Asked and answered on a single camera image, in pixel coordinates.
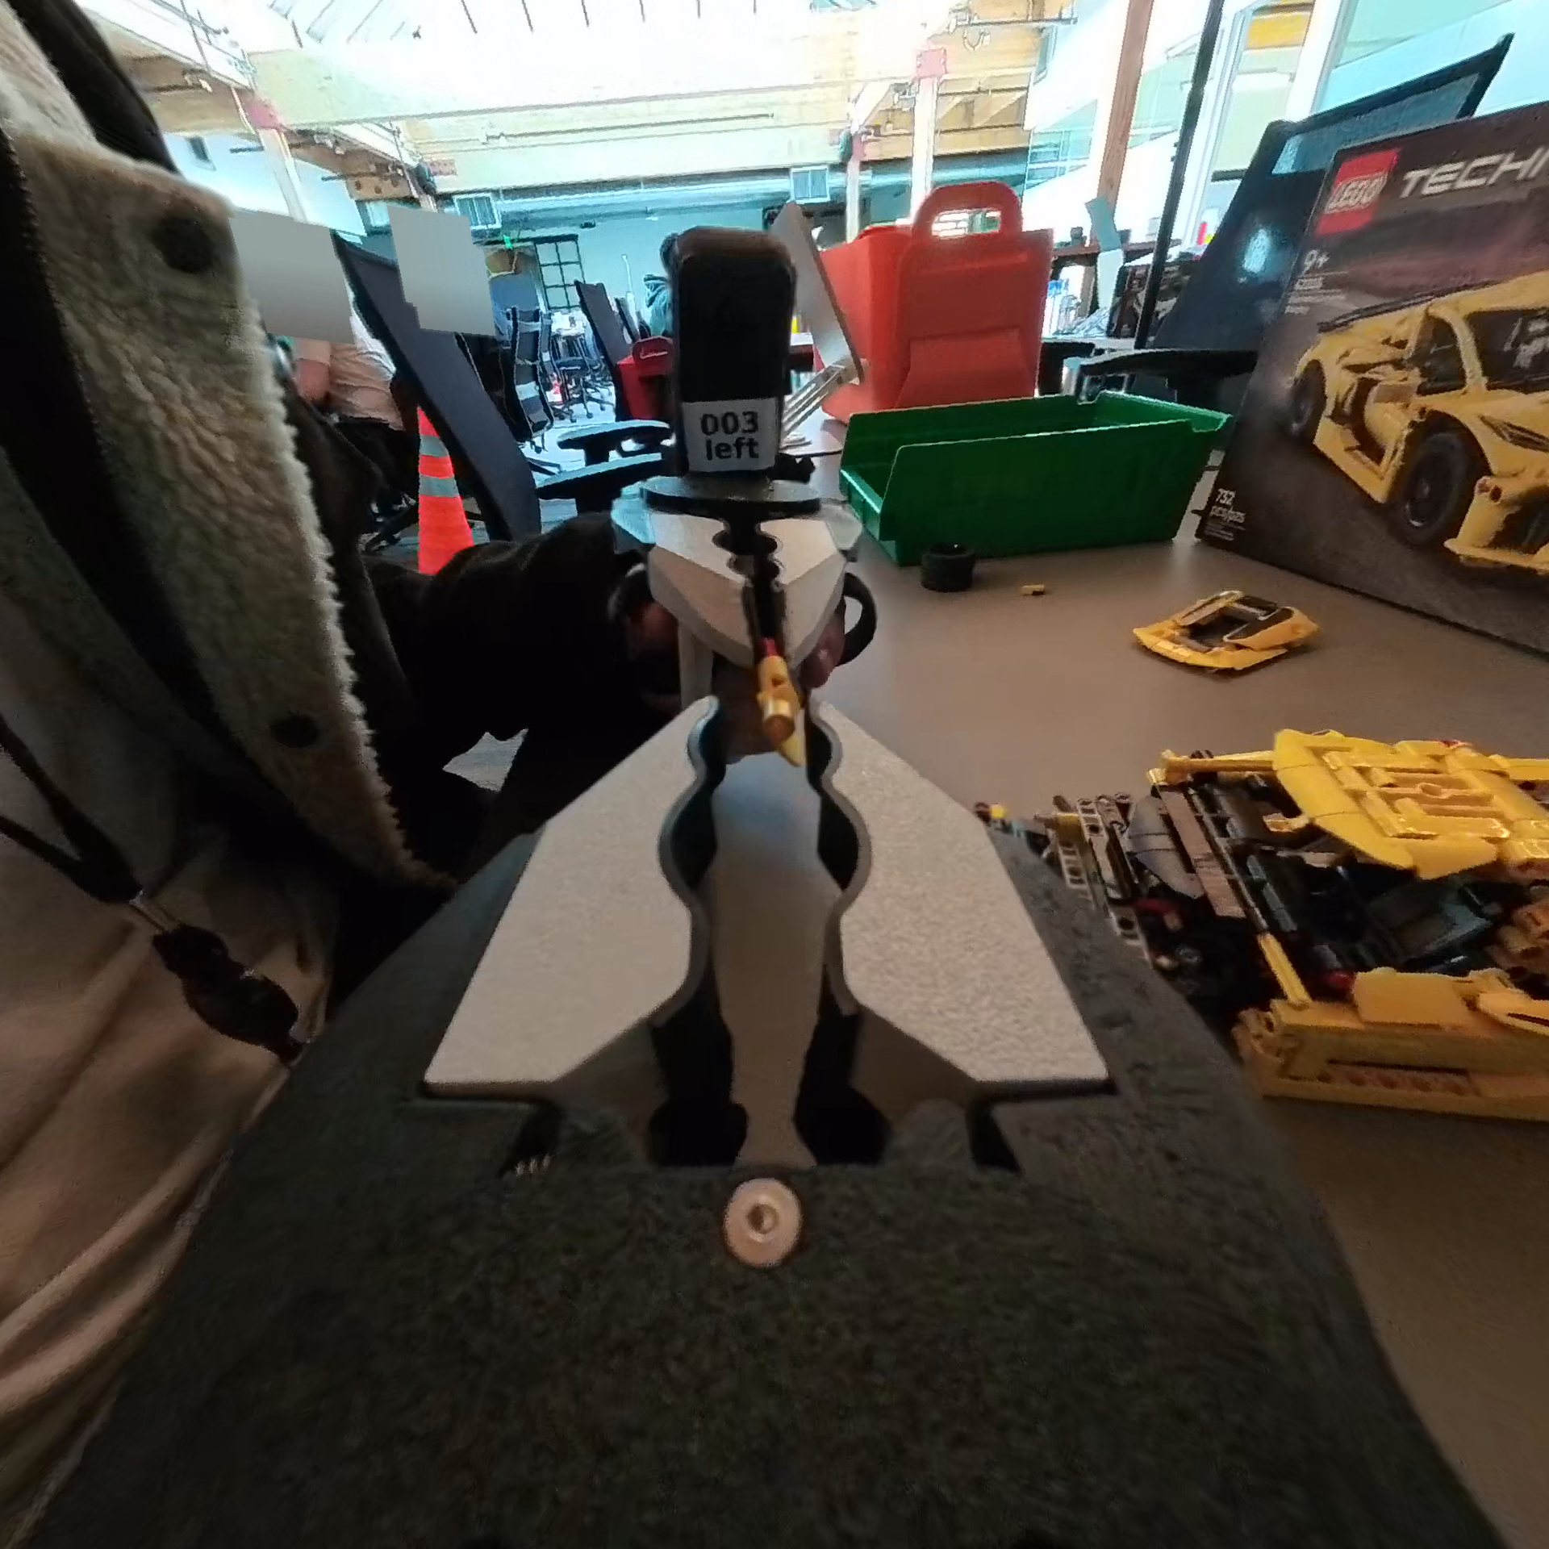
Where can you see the black rubber tyre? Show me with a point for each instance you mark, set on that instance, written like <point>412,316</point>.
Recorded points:
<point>949,567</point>

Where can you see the yellow brick car model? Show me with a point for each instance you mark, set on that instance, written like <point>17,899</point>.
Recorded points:
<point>1308,908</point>

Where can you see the black floor lamp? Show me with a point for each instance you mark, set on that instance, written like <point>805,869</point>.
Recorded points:
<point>1181,157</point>

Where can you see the person's left forearm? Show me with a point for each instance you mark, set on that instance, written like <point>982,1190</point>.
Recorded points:
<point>521,653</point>

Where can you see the green plastic bin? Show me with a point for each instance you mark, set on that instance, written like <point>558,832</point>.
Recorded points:
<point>1030,473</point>

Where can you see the black office chair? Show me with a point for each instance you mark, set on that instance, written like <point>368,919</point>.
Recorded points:
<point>460,399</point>

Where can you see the grey desk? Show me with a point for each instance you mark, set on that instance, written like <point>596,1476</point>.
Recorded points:
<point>1391,1210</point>

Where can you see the white desk lamp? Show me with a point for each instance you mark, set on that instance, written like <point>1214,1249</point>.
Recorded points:
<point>823,303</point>

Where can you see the person's left hand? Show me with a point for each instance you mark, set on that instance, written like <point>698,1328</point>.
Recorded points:
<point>738,714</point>

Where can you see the toy car set box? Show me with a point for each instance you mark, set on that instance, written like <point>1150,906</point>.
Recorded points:
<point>1391,388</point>

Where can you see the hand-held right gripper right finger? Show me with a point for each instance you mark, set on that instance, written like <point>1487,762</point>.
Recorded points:
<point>956,956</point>

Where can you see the yellow car roof section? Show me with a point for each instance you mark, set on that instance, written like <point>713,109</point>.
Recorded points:
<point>1223,629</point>

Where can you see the person's fleece-collared jacket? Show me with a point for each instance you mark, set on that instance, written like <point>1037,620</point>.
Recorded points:
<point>157,484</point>

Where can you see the person's light grey hoodie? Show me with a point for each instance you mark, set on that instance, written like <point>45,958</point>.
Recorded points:
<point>110,1088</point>

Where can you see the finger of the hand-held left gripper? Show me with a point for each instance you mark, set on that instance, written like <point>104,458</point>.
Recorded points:
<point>701,592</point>
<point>805,581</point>

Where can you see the red bag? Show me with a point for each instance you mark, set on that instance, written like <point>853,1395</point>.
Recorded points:
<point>945,303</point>

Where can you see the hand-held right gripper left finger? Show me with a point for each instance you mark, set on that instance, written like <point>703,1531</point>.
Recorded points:
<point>569,956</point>

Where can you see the orange traffic cone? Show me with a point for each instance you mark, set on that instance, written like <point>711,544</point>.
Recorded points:
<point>441,497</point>

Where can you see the small yellow brick connector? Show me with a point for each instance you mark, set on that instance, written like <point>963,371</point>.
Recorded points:
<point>777,690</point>

